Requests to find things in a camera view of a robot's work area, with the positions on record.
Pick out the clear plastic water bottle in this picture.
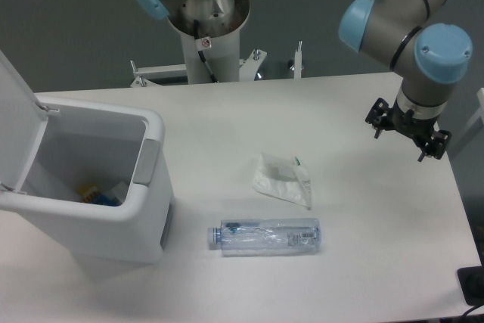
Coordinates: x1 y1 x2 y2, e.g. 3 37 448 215
207 218 321 256

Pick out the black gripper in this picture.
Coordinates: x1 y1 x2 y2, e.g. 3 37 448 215
365 98 451 162

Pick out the white trash can lid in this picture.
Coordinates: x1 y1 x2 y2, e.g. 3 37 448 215
1 54 59 192

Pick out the white trash can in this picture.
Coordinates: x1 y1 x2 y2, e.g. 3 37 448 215
1 96 174 263

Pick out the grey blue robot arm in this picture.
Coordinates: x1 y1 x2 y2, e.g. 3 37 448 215
136 0 473 159

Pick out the white furniture leg at right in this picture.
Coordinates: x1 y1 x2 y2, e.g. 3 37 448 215
449 88 483 157

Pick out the black device at table edge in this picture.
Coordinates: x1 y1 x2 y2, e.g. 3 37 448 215
457 266 483 306

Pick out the black cable on pedestal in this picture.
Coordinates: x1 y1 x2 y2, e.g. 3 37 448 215
192 18 220 84

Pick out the white plastic wrapper bag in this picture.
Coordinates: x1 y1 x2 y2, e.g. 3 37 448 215
252 153 312 210

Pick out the white metal base frame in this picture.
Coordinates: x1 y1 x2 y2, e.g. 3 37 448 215
129 40 306 88

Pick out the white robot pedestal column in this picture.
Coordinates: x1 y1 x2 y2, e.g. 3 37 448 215
168 0 250 63

